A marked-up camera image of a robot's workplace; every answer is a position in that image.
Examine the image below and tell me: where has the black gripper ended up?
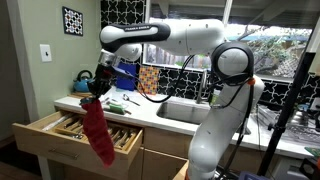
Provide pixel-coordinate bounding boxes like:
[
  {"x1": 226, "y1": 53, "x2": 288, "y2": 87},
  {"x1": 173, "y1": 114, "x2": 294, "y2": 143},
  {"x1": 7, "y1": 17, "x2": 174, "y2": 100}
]
[{"x1": 87, "y1": 63, "x2": 114, "y2": 102}]

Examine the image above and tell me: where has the light wooden stand board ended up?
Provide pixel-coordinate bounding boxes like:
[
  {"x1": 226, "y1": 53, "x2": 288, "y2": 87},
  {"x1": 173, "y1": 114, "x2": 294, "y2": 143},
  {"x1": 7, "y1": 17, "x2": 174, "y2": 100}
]
[{"x1": 172, "y1": 160, "x2": 190, "y2": 180}]

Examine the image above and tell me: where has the colourful checkered board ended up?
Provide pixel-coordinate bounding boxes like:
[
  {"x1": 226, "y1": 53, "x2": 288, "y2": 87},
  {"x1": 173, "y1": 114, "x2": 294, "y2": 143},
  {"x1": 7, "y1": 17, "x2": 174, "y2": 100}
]
[{"x1": 137, "y1": 65, "x2": 160, "y2": 96}]

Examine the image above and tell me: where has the stainless steel sink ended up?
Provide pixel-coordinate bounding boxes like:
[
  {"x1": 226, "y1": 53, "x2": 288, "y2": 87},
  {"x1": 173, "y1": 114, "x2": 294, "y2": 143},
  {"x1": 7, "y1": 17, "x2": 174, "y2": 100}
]
[{"x1": 155, "y1": 100, "x2": 253, "y2": 136}]

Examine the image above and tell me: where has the red cloth towel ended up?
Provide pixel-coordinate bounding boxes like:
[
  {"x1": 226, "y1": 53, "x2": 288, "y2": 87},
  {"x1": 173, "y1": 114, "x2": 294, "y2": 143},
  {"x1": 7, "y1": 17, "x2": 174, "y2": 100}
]
[{"x1": 81, "y1": 98, "x2": 116, "y2": 169}]

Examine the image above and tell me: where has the light wooden kitchen drawer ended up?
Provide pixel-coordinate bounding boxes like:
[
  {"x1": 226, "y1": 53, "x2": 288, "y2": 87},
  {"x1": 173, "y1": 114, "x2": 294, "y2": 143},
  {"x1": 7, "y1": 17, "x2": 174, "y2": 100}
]
[{"x1": 12, "y1": 109, "x2": 144, "y2": 180}]

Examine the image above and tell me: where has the framed patterned tile picture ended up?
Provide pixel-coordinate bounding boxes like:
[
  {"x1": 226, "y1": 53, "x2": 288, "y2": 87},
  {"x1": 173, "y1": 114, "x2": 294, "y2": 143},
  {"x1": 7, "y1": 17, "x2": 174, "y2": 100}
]
[{"x1": 61, "y1": 5, "x2": 84, "y2": 37}]

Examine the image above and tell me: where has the black tripod pole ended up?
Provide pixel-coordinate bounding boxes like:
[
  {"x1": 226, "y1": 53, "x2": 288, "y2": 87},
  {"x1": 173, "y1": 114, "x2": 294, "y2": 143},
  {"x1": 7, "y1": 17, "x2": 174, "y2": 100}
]
[{"x1": 256, "y1": 51, "x2": 318, "y2": 178}]

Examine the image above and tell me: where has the wooden cutlery organizer tray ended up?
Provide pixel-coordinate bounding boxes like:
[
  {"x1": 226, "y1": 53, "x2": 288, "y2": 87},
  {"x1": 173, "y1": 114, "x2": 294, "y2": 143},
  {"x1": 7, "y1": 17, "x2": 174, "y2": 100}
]
[{"x1": 53, "y1": 114, "x2": 140, "y2": 151}]

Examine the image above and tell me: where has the wire dish rack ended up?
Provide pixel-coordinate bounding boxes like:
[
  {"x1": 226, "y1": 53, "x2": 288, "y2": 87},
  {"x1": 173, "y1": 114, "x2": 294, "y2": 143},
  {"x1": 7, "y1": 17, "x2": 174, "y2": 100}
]
[{"x1": 256, "y1": 103, "x2": 320, "y2": 148}]

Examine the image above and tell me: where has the wooden base cabinet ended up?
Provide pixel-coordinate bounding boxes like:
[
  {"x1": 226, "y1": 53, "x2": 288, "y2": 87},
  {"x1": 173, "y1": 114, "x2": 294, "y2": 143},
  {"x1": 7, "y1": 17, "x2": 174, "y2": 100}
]
[{"x1": 37, "y1": 125, "x2": 314, "y2": 180}]

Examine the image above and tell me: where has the metal spoon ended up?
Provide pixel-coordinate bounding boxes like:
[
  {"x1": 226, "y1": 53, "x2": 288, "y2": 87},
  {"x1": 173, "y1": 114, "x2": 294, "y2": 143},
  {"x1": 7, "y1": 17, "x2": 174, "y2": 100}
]
[{"x1": 122, "y1": 93, "x2": 142, "y2": 107}]

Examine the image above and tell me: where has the wooden kettle trivet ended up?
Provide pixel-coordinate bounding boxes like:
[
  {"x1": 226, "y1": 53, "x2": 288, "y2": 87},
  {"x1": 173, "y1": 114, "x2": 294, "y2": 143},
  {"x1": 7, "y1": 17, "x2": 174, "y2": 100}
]
[{"x1": 68, "y1": 90, "x2": 94, "y2": 100}]

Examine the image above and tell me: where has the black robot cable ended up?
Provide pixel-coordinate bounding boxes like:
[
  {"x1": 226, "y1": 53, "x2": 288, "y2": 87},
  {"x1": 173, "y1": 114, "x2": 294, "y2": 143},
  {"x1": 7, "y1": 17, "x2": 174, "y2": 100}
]
[{"x1": 131, "y1": 54, "x2": 257, "y2": 178}]

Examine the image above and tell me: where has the metal sink faucet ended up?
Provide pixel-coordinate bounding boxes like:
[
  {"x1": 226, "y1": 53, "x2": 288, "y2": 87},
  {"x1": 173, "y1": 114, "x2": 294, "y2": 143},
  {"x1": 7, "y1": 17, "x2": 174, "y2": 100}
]
[{"x1": 195, "y1": 68, "x2": 210, "y2": 105}]

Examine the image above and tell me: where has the dark wrist camera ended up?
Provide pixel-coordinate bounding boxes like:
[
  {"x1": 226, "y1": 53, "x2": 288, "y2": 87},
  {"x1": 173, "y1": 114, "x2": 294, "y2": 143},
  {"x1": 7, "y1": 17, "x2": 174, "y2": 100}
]
[{"x1": 110, "y1": 66, "x2": 134, "y2": 80}]

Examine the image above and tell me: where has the white light switch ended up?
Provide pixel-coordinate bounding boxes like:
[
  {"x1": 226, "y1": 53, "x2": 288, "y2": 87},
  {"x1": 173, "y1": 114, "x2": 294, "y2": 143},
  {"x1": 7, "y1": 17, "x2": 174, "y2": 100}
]
[{"x1": 39, "y1": 43, "x2": 53, "y2": 63}]

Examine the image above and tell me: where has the green sponge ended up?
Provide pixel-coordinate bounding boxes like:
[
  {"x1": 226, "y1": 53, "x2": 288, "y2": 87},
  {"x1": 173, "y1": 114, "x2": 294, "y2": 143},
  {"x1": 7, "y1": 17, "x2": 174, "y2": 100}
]
[{"x1": 101, "y1": 99, "x2": 130, "y2": 116}]

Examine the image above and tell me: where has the kitchen window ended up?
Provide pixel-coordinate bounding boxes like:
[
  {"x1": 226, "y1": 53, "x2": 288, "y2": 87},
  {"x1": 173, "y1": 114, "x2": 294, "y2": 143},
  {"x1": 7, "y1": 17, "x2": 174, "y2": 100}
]
[{"x1": 143, "y1": 0, "x2": 320, "y2": 83}]

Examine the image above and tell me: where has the teal kettle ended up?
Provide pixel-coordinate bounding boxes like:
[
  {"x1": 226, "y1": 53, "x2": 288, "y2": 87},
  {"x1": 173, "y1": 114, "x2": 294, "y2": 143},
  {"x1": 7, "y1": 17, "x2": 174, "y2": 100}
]
[{"x1": 72, "y1": 69, "x2": 96, "y2": 94}]

